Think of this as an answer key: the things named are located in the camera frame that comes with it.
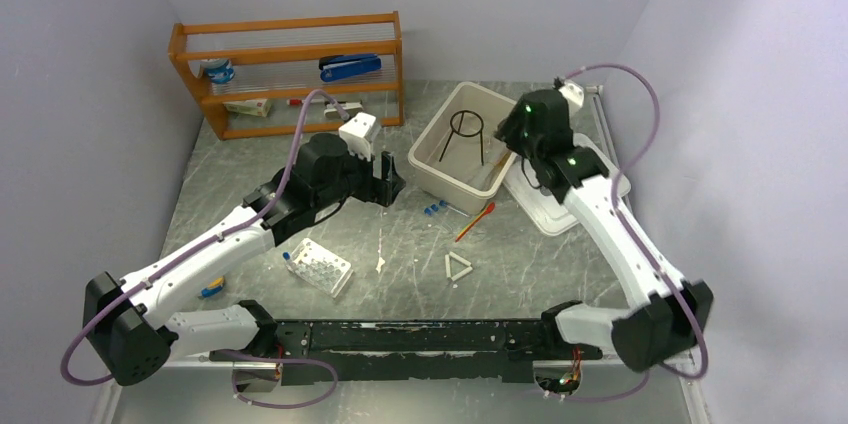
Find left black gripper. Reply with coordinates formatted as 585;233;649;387
313;139;405;210

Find black wire tripod stand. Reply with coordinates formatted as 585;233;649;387
438;109;485;164

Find metal crucible tongs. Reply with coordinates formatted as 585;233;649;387
468;154;502;190

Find blue capped small tubes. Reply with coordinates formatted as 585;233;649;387
424;200;449;216

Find red plastic spatula spoon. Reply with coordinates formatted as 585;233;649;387
455;202;496;242

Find white clay triangle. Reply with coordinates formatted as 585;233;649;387
444;252;474;282

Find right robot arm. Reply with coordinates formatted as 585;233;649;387
494;89;714;373

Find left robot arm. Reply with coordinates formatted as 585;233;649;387
73;131;405;386

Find beige plastic bin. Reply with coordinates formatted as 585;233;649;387
408;82;517;214

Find beige whiteboard eraser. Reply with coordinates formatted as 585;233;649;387
323;101;363;121

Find white plastic bin lid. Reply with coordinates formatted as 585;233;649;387
503;133;631;237

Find white test tube rack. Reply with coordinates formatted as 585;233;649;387
282;238;353;299

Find blue stapler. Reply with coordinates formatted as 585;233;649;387
318;53;382;83

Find orange wooden shelf rack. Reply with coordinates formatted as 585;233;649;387
167;11;405;140

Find small white cardboard box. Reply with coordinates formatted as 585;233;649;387
223;98;272;118

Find blue white tape roll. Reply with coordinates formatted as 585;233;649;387
199;58;235;85

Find yellow blue small block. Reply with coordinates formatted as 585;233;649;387
200;276;226;299

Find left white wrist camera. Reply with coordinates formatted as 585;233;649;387
338;112;381;162

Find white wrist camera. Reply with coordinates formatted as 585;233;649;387
338;112;381;162
556;80;585;114

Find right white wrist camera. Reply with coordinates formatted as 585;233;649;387
556;80;585;114

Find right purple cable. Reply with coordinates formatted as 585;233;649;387
563;63;710;404

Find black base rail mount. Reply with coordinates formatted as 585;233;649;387
240;318;602;385

